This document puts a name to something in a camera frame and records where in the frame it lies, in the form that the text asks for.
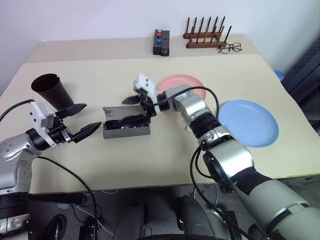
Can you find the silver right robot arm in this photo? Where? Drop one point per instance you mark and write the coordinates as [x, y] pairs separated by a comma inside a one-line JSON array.
[[225, 150]]

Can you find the blue plastic plate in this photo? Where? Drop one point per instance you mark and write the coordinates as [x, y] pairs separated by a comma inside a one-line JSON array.
[[250, 122]]

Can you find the black slatted cabinet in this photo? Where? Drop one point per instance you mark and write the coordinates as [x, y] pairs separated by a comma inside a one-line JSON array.
[[305, 82]]

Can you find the red push button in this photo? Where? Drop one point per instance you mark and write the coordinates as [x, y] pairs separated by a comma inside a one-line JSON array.
[[159, 31]]

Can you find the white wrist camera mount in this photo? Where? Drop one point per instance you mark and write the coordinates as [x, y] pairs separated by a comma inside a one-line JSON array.
[[146, 83], [35, 112]]

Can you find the dark brown paper cup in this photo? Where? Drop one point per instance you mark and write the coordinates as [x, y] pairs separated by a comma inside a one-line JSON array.
[[53, 90]]

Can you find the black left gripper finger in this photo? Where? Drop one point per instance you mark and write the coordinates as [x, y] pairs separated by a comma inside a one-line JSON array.
[[72, 110], [87, 131]]

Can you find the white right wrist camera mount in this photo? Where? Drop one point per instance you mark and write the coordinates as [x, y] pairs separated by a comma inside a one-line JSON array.
[[146, 83]]

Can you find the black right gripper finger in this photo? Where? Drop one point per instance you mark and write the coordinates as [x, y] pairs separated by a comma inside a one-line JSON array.
[[148, 115], [131, 100]]

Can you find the dark rounded shape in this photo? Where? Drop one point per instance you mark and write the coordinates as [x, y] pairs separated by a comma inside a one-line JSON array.
[[197, 217], [57, 227]]

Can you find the pink plastic plate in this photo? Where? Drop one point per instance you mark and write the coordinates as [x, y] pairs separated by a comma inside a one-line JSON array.
[[180, 80]]

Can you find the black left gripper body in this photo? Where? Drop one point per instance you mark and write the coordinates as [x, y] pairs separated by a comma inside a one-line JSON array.
[[60, 131]]

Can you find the black eyeglasses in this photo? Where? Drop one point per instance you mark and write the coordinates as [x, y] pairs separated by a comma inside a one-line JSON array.
[[125, 123]]

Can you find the brown wooden peg rack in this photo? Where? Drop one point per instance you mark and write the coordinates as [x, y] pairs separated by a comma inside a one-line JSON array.
[[205, 41]]

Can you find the black button box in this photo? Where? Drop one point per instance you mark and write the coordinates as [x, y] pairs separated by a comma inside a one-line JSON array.
[[161, 45]]

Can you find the thin-framed open eyeglasses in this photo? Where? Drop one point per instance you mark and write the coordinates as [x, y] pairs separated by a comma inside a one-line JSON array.
[[231, 48]]

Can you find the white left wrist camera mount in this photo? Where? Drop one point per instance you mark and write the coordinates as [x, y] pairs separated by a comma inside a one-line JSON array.
[[35, 112]]

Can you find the blue push button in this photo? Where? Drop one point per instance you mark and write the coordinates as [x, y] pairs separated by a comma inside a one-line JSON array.
[[158, 41]]

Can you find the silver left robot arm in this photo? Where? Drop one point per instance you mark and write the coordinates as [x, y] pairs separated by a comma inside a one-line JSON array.
[[12, 147]]

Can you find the blue plastic object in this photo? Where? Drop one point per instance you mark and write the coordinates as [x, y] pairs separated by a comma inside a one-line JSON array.
[[279, 75]]

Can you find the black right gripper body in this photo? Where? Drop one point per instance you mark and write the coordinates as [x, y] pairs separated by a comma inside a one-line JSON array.
[[147, 102]]

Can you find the grey glasses case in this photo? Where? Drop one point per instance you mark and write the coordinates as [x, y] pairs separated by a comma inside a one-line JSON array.
[[125, 133]]

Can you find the black bar under table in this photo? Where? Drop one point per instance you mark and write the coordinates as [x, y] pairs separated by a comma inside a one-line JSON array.
[[57, 198]]

